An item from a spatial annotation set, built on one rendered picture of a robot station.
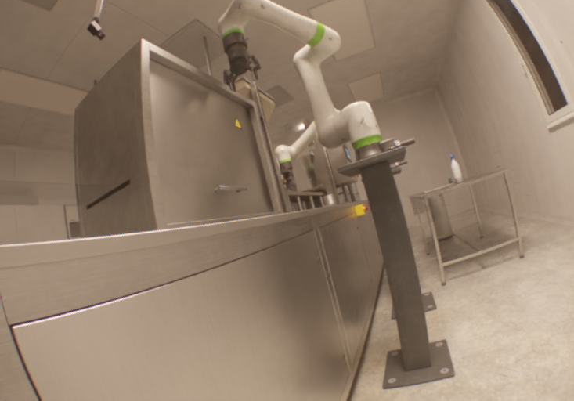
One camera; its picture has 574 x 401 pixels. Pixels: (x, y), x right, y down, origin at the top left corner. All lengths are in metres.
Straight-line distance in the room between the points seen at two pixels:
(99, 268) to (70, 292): 0.05
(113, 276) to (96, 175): 0.54
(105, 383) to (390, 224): 0.95
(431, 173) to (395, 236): 4.78
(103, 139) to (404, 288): 1.13
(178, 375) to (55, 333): 0.17
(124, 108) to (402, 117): 5.57
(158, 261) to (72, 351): 0.17
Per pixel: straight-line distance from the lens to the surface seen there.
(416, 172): 5.73
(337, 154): 2.32
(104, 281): 0.32
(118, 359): 0.33
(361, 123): 1.05
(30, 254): 0.29
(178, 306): 0.38
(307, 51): 1.31
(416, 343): 1.19
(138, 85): 0.72
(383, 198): 1.01
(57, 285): 0.30
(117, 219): 0.73
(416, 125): 5.90
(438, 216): 3.65
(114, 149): 0.75
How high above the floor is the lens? 0.77
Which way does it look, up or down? 8 degrees up
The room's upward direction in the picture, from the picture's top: 15 degrees counter-clockwise
